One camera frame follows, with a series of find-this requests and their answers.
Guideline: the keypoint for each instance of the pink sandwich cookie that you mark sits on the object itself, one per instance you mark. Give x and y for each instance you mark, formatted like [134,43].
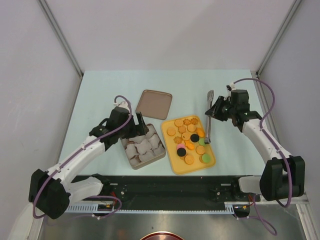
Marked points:
[180,145]

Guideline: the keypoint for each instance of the metal tongs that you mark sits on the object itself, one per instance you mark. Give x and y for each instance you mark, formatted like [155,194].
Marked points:
[210,97]

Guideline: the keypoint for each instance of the rose gold tin lid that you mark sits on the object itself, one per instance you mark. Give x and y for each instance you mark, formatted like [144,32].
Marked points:
[154,104]

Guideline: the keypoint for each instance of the yellow plastic tray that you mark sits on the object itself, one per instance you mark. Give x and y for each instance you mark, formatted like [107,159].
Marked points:
[178,164]

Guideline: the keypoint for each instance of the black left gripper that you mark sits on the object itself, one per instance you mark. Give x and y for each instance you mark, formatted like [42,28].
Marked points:
[138,130]

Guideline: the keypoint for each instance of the orange fish cookie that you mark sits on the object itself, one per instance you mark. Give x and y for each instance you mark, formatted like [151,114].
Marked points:
[189,145]
[200,132]

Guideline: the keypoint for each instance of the red round object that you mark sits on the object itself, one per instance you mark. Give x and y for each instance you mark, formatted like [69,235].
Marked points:
[162,235]

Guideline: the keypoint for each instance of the swirl butter cookie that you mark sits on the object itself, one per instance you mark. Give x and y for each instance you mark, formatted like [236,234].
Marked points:
[194,121]
[186,122]
[178,140]

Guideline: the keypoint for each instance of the tan sandwich cookie spotted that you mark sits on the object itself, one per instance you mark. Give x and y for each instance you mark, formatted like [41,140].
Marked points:
[185,136]

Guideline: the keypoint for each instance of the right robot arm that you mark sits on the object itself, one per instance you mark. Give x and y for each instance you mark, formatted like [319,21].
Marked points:
[283,176]

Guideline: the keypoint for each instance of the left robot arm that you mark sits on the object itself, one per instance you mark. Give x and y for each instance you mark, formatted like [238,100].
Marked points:
[53,190]

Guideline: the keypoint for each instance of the white paper cupcake liner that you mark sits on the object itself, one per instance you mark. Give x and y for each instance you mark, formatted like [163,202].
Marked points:
[151,131]
[149,155]
[154,141]
[135,161]
[138,139]
[131,151]
[143,147]
[159,151]

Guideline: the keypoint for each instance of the rose gold cookie tin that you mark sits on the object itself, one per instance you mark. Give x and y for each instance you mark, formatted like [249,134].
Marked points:
[125,142]

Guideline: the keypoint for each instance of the white cable duct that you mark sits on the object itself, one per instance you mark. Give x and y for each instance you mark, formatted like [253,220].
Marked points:
[139,206]

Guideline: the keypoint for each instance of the flower butter cookie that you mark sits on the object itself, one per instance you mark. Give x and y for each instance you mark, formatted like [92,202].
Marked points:
[182,129]

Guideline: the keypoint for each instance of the green macaron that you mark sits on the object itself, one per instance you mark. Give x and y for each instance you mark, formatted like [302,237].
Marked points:
[201,142]
[205,158]

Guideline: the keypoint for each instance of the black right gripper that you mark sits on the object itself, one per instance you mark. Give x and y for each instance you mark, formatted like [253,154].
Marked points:
[215,110]

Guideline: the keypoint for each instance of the black sandwich cookie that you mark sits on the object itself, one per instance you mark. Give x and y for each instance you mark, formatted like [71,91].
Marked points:
[181,152]
[194,138]

